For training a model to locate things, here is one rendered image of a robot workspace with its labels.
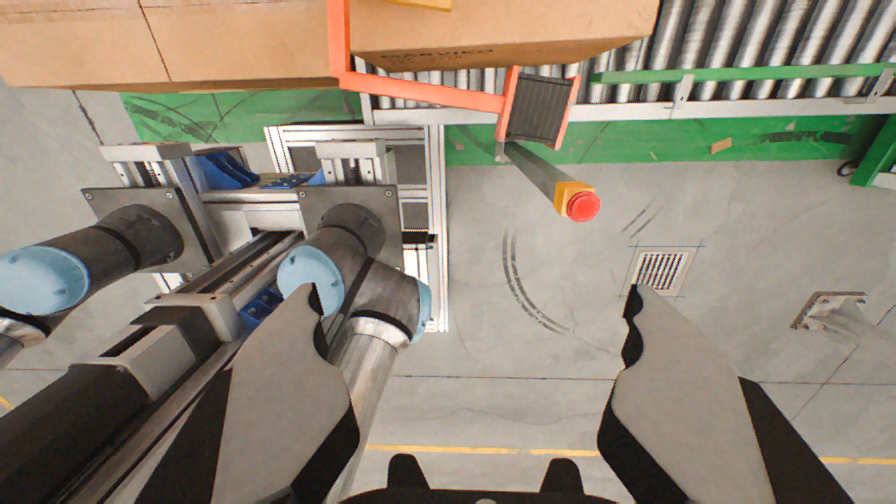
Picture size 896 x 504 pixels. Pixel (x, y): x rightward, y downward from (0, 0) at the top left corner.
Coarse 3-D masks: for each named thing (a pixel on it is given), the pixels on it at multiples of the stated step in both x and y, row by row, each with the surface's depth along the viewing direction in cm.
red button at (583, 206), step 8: (584, 192) 59; (592, 192) 60; (568, 200) 61; (576, 200) 60; (584, 200) 60; (592, 200) 60; (568, 208) 61; (576, 208) 60; (584, 208) 60; (592, 208) 60; (576, 216) 61; (584, 216) 61; (592, 216) 61
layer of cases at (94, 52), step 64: (0, 0) 87; (64, 0) 87; (128, 0) 86; (192, 0) 86; (256, 0) 85; (320, 0) 84; (0, 64) 95; (64, 64) 95; (128, 64) 94; (192, 64) 93; (256, 64) 93; (320, 64) 92
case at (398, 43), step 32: (352, 0) 53; (480, 0) 52; (512, 0) 52; (544, 0) 52; (576, 0) 52; (608, 0) 52; (640, 0) 51; (352, 32) 55; (384, 32) 55; (416, 32) 55; (448, 32) 55; (480, 32) 54; (512, 32) 54; (544, 32) 54; (576, 32) 54; (608, 32) 54; (640, 32) 53; (384, 64) 74; (416, 64) 76; (448, 64) 79; (480, 64) 81; (512, 64) 84; (544, 64) 87
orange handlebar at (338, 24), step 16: (336, 0) 32; (336, 16) 33; (336, 32) 33; (336, 48) 34; (336, 64) 35; (352, 80) 36; (368, 80) 36; (384, 80) 36; (400, 80) 36; (400, 96) 36; (416, 96) 36; (432, 96) 36; (448, 96) 36; (464, 96) 36; (480, 96) 36; (496, 96) 36; (496, 112) 37
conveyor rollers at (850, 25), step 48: (672, 0) 82; (768, 0) 81; (864, 0) 80; (624, 48) 89; (720, 48) 86; (768, 48) 88; (816, 48) 85; (864, 48) 86; (384, 96) 95; (624, 96) 93; (672, 96) 93; (768, 96) 91
